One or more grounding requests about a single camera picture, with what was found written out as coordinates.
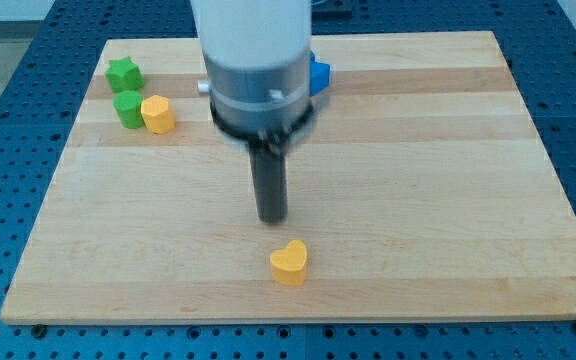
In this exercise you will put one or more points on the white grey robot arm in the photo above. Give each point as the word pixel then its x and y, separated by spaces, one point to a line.
pixel 257 57

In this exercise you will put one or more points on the yellow hexagon block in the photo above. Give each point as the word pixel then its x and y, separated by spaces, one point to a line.
pixel 157 114

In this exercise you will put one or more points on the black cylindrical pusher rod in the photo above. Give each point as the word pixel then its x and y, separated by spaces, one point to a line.
pixel 269 180

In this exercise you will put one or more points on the yellow heart block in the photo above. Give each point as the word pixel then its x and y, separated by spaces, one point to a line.
pixel 289 264

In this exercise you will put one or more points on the blue cube block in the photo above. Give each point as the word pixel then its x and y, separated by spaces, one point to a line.
pixel 319 75

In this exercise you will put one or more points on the wooden board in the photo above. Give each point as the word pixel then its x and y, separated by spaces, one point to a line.
pixel 424 194

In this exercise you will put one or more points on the green cylinder block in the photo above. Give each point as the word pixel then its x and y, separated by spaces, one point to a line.
pixel 127 105

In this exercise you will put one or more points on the green star block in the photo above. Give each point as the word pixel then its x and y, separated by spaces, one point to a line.
pixel 123 74

